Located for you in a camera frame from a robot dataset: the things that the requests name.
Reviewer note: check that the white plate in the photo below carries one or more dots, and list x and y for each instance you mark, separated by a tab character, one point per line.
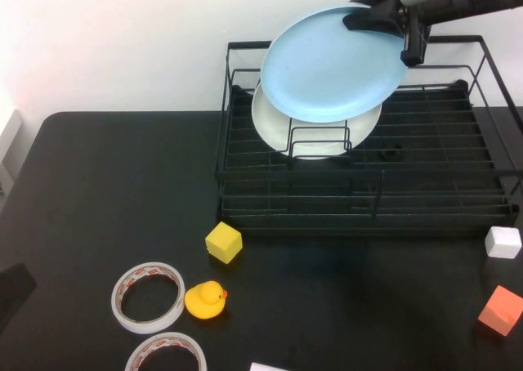
267	119

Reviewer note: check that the white foam cube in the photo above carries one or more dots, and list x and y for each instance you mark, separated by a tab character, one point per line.
502	242

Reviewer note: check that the white ledge board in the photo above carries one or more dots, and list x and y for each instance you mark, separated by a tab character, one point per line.
10	142

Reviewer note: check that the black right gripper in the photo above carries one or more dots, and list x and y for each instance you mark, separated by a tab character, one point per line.
417	28

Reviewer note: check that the white adhesive tape roll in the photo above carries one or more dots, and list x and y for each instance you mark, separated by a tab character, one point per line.
163	337
115	301

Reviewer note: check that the yellow foam cube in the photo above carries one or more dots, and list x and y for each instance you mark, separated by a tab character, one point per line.
222	244

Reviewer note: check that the yellow rubber duck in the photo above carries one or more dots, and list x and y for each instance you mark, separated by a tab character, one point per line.
202	301

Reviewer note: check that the white rectangular block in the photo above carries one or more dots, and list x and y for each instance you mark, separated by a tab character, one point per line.
267	367

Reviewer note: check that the orange foam block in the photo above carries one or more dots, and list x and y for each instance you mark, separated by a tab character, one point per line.
500	311

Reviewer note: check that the light blue plate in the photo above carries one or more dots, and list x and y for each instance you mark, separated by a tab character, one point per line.
327	68

